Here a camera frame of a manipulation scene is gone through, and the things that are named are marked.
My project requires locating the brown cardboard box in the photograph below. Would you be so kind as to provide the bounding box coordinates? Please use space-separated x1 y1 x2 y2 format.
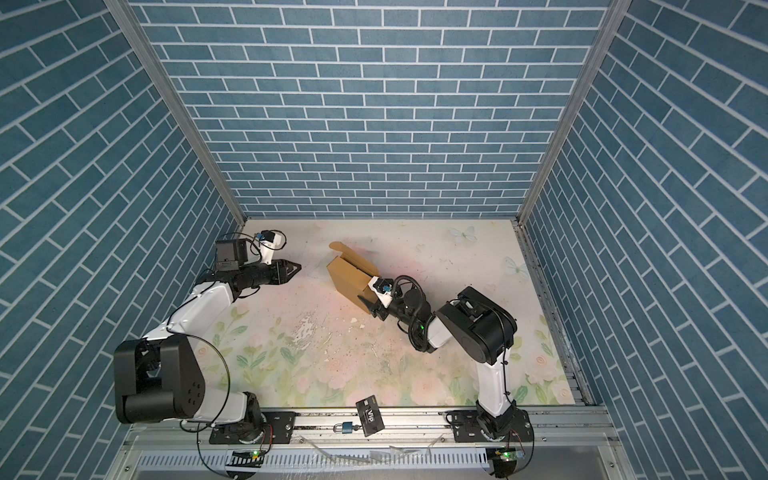
327 241 380 314

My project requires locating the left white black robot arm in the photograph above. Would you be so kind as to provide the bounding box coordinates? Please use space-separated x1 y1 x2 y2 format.
113 230 301 430

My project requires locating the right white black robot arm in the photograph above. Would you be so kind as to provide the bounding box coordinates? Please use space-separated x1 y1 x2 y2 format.
358 275 517 437

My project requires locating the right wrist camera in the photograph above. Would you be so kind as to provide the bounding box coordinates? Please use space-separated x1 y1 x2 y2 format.
368 276 394 308

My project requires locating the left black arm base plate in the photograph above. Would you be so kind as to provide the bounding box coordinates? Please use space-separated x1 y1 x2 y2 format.
209 411 297 446

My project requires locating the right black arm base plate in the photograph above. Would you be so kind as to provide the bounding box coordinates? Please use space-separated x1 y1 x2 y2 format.
445 405 534 443

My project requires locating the white perforated cable duct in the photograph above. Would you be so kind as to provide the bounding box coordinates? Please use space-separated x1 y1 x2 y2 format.
138 448 489 473

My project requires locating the aluminium front rail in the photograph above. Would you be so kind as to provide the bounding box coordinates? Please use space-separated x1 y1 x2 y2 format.
123 405 621 452

